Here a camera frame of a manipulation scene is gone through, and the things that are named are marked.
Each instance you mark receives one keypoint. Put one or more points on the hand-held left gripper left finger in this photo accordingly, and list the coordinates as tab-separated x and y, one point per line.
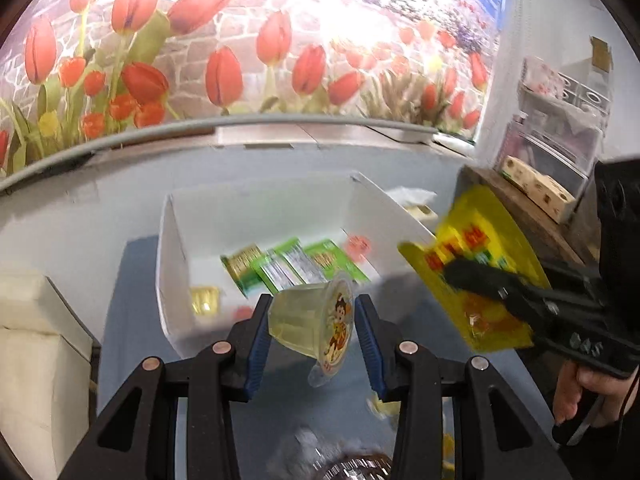
257	350

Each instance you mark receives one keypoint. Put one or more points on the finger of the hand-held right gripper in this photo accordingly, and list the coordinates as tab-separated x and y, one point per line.
480	277

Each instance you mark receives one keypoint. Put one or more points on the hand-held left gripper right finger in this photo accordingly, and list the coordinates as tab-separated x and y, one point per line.
372	350

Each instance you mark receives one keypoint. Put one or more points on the red jelly cup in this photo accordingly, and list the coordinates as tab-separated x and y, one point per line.
242	311
357	247

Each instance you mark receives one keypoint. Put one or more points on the yellow snack packet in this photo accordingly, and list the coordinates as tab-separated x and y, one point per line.
480	220

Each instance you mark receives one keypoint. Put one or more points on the clear cartoon lid jelly cup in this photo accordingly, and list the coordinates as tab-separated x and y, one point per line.
310	315

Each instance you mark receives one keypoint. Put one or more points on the yellow jelly cup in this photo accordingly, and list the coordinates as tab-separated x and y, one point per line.
205	300

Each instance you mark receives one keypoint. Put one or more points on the green gold snack packet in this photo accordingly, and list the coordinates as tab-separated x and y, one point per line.
242	265

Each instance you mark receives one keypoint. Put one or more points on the green striped snack packet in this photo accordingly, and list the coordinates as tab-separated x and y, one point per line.
287	267

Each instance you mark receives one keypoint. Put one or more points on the large green snack packet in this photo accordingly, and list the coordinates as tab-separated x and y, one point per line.
337	260

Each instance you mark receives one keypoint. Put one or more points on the white box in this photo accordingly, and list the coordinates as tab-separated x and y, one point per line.
175	270

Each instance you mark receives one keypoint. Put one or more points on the clear packet of dark snacks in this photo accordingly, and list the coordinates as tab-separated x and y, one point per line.
350	465

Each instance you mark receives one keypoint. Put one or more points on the person's right hand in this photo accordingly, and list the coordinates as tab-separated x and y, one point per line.
567	390

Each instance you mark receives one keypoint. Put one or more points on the small green candy packet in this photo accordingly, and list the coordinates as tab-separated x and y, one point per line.
385	410

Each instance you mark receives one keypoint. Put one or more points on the clear plastic tub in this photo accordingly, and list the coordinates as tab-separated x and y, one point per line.
585	205

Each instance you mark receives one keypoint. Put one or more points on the wooden shelf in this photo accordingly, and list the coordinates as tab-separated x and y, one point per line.
530	230

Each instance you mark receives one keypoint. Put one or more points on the tissue box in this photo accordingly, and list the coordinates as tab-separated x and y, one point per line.
415	202

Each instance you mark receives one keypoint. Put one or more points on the cheese print box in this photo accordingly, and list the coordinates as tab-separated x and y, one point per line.
537	187

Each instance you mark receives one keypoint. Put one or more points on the clear storage box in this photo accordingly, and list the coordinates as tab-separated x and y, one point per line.
550	145

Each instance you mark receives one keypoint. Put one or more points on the white drawer organizer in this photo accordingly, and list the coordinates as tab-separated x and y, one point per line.
585	95

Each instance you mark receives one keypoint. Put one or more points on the pink floral box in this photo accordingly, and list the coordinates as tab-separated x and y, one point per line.
542	80

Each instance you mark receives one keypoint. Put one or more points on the brown cardboard flap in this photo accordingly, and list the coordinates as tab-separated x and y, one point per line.
601	55

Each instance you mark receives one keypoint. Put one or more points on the cream leather sofa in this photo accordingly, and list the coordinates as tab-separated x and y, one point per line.
30	360

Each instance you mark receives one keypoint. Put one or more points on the tulip wall poster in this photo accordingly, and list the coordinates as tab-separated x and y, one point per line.
250	35

